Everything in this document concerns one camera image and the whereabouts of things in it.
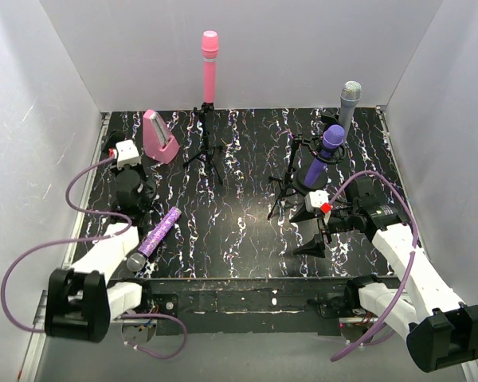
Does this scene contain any purple matte microphone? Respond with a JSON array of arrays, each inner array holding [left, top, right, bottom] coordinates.
[[304, 124, 345, 188]]

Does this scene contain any black round-base clip stand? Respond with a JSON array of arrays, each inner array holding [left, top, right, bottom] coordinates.
[[296, 109, 345, 193]]

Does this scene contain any silver grey microphone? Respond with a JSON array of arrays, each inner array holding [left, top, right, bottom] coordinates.
[[338, 80, 362, 132]]

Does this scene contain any purple glitter microphone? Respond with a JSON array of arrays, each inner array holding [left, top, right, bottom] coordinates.
[[126, 207, 182, 272]]

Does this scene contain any pink microphone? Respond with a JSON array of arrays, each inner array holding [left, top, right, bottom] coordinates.
[[201, 30, 219, 103]]

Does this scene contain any black left-edge clip stand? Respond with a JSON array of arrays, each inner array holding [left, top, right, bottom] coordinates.
[[101, 130, 125, 156]]

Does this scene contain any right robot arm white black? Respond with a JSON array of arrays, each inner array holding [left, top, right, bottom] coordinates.
[[291, 170, 478, 372]]

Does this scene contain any pink metronome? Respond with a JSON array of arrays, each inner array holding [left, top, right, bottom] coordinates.
[[143, 109, 179, 164]]

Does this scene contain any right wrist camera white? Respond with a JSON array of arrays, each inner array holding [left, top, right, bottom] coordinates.
[[304, 190, 332, 214]]

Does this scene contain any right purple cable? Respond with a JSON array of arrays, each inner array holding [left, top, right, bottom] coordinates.
[[329, 170, 419, 362]]

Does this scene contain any black tripod shock-mount stand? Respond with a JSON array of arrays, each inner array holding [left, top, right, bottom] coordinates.
[[267, 134, 346, 220]]

